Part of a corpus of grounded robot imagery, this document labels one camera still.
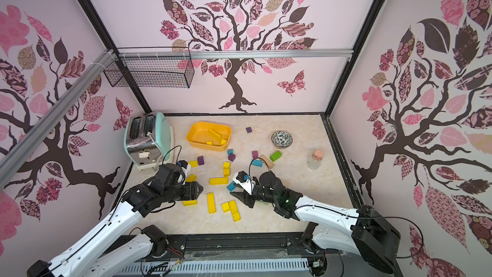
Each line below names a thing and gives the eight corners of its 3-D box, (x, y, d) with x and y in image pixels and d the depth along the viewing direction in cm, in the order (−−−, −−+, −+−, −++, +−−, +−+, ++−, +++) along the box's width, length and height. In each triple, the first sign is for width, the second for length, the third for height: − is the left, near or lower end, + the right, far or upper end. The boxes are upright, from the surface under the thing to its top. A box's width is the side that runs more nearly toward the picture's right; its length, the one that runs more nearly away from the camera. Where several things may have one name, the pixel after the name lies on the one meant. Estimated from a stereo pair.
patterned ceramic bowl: (271, 148, 106) (272, 144, 102) (270, 135, 112) (271, 131, 108) (292, 148, 106) (293, 144, 102) (289, 135, 112) (291, 131, 108)
